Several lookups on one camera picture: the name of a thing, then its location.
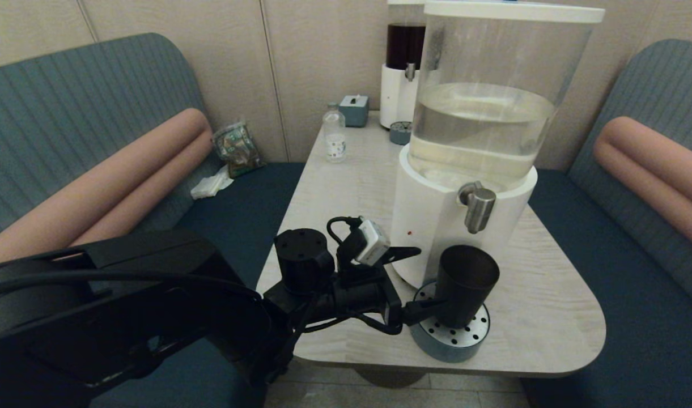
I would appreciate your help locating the grey-blue tissue box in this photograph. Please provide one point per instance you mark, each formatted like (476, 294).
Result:
(354, 111)

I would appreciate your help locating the steel water dispenser tap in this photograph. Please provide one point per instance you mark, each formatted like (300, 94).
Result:
(478, 207)

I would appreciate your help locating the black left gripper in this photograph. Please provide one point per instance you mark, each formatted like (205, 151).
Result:
(363, 294)

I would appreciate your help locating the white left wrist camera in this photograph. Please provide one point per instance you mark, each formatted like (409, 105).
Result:
(373, 242)

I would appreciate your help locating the small steel drink dispenser tap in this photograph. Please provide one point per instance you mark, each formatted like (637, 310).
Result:
(410, 72)

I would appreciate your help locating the crumpled snack bag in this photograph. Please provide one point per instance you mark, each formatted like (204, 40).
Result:
(237, 148)

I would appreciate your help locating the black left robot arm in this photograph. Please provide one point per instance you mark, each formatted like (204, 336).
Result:
(153, 317)

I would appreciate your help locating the dark drink dispenser white base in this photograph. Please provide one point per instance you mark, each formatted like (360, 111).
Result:
(397, 96)

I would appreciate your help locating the white crumpled tissue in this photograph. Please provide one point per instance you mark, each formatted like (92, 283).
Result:
(211, 184)

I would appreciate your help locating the large round steel drip tray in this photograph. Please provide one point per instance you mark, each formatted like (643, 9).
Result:
(453, 343)

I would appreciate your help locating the black plastic cup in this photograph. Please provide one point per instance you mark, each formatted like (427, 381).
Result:
(467, 286)

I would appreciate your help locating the small clear plastic bottle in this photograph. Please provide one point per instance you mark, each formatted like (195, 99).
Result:
(335, 140)

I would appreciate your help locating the clear water dispenser white base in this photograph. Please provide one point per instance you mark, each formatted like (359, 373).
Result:
(425, 204)

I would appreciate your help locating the small round drip tray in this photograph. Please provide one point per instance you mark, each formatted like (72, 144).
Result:
(400, 135)

